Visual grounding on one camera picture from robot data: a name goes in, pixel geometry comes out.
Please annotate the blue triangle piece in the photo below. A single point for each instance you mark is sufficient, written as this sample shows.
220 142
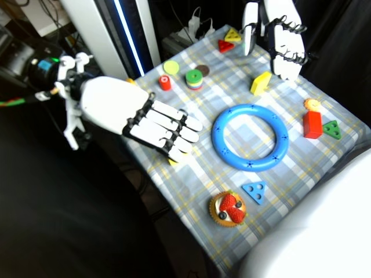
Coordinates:
256 191

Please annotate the white power strip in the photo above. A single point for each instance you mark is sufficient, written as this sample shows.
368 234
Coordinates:
185 33

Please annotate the toy strawberry tart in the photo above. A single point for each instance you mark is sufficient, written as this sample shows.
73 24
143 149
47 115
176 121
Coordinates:
227 210

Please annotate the white column with blue light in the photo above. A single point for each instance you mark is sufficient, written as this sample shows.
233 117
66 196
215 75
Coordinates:
92 29

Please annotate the blue plaid table cloth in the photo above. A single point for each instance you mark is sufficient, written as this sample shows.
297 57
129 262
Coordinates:
203 179

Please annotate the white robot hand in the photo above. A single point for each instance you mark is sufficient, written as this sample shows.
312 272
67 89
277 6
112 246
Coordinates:
285 40
110 98

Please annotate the brown round disc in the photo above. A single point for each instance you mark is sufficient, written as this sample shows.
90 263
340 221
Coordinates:
203 70

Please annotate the orange flower-shaped toy cookie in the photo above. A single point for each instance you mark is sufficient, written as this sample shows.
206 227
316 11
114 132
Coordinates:
313 104

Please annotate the white power charger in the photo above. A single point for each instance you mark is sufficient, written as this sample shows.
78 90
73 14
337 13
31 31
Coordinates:
193 26

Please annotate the yellow-green round disc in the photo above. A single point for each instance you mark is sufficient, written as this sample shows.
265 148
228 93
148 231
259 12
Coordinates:
171 67

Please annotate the green triangle piece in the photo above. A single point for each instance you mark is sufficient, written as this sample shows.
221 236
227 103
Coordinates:
332 130

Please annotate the red cylinder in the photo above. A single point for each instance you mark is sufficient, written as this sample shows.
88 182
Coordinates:
165 83

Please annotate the red triangle piece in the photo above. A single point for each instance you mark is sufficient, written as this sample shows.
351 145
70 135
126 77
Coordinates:
225 45

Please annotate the white robot body shell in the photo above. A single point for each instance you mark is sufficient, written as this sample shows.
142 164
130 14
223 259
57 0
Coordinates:
319 231

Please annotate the yellow triangle piece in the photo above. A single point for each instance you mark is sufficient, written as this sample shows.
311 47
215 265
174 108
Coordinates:
232 35

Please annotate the red rectangular block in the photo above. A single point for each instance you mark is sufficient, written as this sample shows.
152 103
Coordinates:
313 126

